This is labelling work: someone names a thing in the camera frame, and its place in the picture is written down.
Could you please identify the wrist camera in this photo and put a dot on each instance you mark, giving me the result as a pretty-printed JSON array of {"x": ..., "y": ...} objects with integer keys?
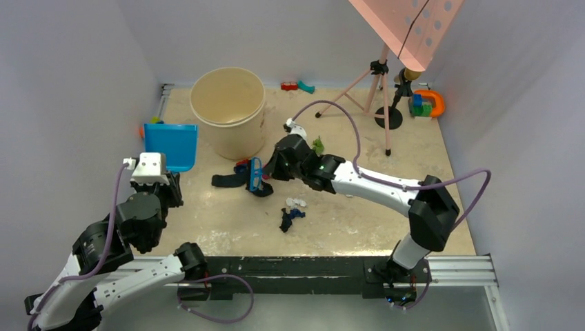
[
  {"x": 291, "y": 127},
  {"x": 147, "y": 169}
]

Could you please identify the pink music stand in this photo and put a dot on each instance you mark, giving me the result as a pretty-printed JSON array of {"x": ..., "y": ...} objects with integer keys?
[{"x": 411, "y": 32}]

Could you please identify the red toy block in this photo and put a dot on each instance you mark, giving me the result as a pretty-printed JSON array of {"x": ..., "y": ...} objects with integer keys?
[{"x": 289, "y": 85}]

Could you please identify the black twisted paper scrap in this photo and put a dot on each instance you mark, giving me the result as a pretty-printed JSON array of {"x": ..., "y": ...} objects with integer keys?
[{"x": 286, "y": 220}]

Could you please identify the green blue toy blocks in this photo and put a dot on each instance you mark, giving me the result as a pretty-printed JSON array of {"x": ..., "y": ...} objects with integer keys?
[{"x": 419, "y": 106}]

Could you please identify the white scrap near dustpan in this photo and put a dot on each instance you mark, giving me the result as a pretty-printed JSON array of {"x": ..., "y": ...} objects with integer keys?
[{"x": 295, "y": 203}]

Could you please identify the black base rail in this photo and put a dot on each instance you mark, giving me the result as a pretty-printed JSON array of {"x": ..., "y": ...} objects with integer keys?
[{"x": 372, "y": 277}]

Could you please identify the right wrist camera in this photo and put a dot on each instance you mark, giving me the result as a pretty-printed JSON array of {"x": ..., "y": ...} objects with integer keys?
[{"x": 291, "y": 127}]

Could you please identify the beige plastic bucket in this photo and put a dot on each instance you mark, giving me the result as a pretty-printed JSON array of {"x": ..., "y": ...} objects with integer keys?
[{"x": 229, "y": 105}]

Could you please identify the blue scrap on brush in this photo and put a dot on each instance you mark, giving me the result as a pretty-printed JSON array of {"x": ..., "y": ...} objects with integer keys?
[{"x": 296, "y": 213}]

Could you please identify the blue scrap by strip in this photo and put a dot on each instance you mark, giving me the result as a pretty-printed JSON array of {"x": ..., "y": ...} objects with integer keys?
[{"x": 240, "y": 168}]

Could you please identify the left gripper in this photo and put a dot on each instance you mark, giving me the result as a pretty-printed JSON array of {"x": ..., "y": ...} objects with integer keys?
[{"x": 173, "y": 188}]

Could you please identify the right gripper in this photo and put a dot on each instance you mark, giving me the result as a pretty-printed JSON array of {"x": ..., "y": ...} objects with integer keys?
[{"x": 273, "y": 168}]

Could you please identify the blue hand brush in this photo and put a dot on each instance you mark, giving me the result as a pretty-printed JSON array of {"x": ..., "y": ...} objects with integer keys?
[{"x": 256, "y": 174}]

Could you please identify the green paper scrap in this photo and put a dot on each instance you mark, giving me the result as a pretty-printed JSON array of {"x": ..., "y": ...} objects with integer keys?
[{"x": 318, "y": 146}]

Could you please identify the blue dustpan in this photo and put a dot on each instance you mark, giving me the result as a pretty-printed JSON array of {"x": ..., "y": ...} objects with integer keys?
[{"x": 178, "y": 142}]

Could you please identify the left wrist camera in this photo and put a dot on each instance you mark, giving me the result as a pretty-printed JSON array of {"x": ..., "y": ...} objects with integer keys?
[{"x": 147, "y": 169}]

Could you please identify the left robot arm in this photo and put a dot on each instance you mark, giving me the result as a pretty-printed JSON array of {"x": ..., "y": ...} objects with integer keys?
[{"x": 80, "y": 296}]

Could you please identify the black microphone stand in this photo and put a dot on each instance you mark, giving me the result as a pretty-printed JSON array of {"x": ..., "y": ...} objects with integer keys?
[{"x": 391, "y": 117}]

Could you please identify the long black paper strip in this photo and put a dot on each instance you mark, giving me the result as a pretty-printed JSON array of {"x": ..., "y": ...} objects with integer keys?
[{"x": 241, "y": 179}]

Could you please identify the orange ring toy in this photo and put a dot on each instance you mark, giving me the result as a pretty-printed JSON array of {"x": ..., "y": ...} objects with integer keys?
[{"x": 435, "y": 99}]

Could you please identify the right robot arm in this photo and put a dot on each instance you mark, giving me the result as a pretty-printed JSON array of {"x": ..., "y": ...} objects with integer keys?
[{"x": 430, "y": 209}]

